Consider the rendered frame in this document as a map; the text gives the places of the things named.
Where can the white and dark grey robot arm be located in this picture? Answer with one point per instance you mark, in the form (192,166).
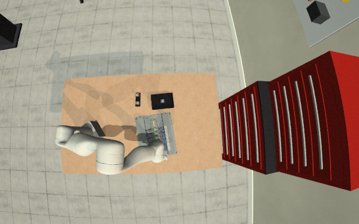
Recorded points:
(109,153)

